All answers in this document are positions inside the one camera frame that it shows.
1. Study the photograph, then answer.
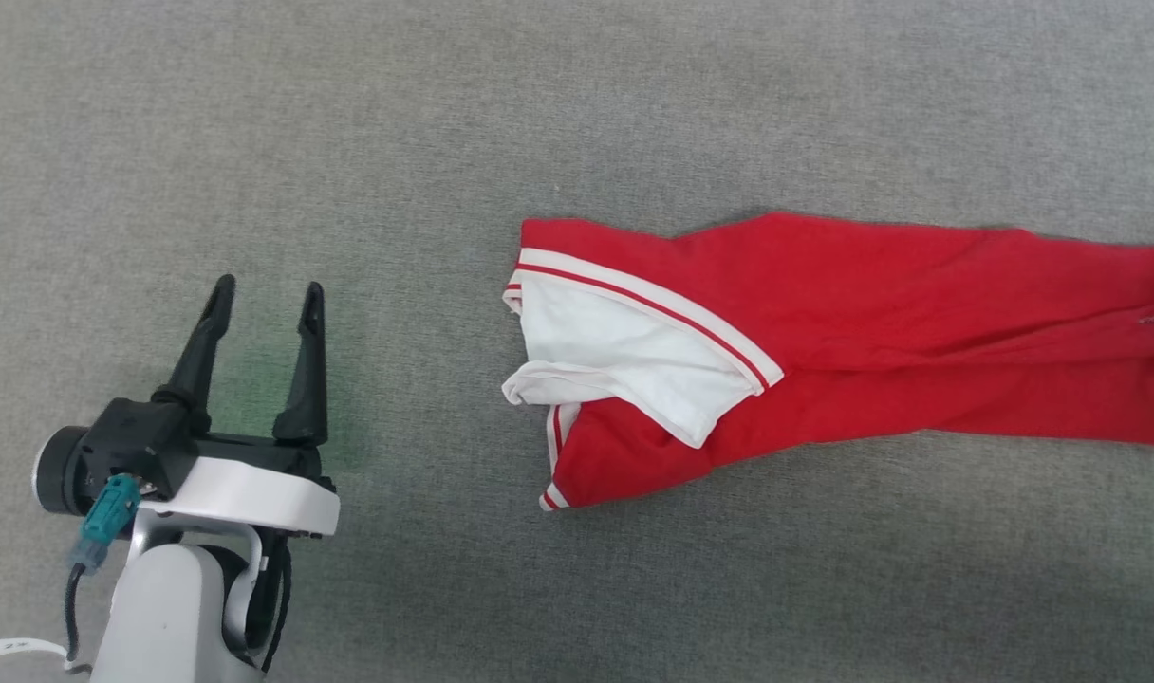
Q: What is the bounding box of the grey fabric sofa surface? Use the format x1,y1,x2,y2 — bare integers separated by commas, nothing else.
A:
0,0,1154,683

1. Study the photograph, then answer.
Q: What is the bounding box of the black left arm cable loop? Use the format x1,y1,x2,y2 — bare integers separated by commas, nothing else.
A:
252,541,294,676

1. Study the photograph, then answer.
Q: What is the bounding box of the teal cable connector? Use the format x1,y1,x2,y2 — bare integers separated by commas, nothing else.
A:
74,473,144,571

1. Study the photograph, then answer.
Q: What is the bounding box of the red and white jersey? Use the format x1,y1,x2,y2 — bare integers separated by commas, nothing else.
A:
500,212,1154,513

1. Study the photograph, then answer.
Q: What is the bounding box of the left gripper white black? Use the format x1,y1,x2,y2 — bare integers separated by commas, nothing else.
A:
85,274,342,541

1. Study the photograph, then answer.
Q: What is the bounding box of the white cable label tag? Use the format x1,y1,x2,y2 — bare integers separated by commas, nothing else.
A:
0,637,71,667

